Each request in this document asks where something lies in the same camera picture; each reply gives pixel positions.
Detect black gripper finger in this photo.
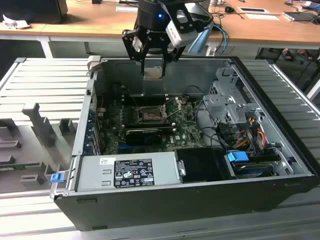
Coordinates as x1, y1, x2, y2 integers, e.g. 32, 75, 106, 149
121, 29, 148, 76
161, 45, 186, 77

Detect small CPU plate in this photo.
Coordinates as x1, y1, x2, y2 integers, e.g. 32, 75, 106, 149
143, 66, 165, 81

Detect metal socket cover frame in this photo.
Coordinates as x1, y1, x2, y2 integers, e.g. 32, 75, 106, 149
160, 96, 185, 119

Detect black RAM slot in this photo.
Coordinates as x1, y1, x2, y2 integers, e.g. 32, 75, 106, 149
124, 125, 176, 133
123, 99, 168, 106
122, 94, 168, 101
126, 121, 176, 128

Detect CPU socket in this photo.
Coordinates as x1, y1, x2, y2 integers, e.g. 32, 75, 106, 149
134, 104, 166, 124

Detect pale blue teach pendant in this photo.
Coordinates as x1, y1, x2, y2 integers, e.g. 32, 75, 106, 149
187, 22, 214, 54

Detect dark grey fan shroud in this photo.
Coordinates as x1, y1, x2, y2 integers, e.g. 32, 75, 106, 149
128, 72, 166, 98

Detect wooden desk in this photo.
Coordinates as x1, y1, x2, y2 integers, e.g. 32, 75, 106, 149
0, 0, 320, 51

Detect silver metal drive cage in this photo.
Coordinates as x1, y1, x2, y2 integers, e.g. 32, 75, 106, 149
201, 66, 266, 127

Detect green motherboard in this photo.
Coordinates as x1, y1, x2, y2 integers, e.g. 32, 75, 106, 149
99, 96, 208, 155

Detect black graphics card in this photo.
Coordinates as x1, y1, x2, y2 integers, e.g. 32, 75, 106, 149
124, 128, 164, 146

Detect black box on desk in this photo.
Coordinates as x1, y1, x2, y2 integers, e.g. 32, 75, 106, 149
0, 0, 69, 25

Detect person's sandalled feet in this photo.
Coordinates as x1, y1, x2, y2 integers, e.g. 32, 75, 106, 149
281, 48, 314, 62

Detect grey parts rack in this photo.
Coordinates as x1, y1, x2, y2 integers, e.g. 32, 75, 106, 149
0, 102, 79, 193

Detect crumpled white paper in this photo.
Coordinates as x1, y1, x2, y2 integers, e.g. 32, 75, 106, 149
1, 13, 31, 30

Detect hard disk in blue carrier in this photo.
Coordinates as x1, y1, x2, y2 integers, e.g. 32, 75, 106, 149
224, 150, 282, 179

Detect grey power supply unit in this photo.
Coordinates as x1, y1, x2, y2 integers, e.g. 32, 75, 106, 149
74, 151, 181, 193

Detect dark notebook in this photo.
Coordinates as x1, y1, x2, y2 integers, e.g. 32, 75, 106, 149
282, 11, 319, 24

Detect blue case latch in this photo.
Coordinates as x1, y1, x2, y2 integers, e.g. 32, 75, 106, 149
50, 173, 64, 185

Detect black open PC case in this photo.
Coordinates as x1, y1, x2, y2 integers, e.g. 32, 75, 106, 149
53, 55, 320, 232

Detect green RAM stick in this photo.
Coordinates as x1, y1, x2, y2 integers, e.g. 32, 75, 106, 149
0, 161, 41, 170

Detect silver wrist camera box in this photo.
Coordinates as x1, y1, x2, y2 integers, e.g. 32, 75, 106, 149
165, 9, 199, 48

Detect white case handle clip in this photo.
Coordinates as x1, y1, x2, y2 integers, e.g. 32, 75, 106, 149
86, 55, 102, 74

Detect blue cable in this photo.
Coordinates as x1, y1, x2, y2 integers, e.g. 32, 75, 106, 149
211, 23, 230, 57

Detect black cable bundle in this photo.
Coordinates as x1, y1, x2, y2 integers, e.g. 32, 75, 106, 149
194, 99, 227, 149

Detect red yellow wire bundle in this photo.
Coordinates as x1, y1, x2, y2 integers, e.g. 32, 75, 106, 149
233, 118, 267, 150

